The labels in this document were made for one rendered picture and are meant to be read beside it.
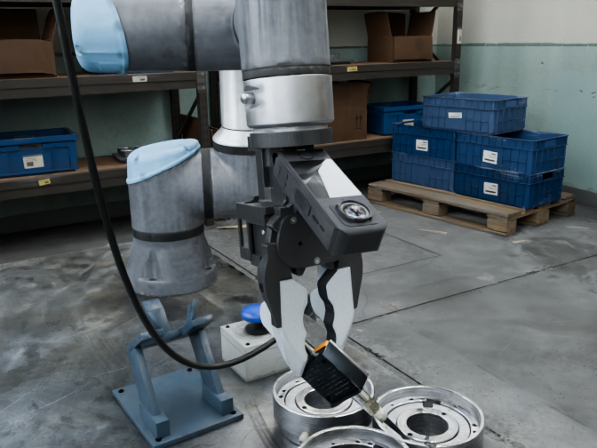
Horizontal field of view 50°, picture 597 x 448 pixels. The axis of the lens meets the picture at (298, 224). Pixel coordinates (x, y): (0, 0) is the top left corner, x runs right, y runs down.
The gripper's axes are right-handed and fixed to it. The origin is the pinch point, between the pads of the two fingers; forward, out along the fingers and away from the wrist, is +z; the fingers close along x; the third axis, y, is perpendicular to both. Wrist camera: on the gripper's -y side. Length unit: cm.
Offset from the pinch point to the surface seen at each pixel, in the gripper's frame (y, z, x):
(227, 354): 24.5, 7.0, -1.2
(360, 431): 0.0, 8.0, -3.8
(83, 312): 51, 5, 11
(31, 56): 341, -66, -27
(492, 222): 239, 51, -267
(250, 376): 19.6, 8.4, -1.7
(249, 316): 21.3, 1.8, -3.0
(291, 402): 9.0, 7.8, -1.6
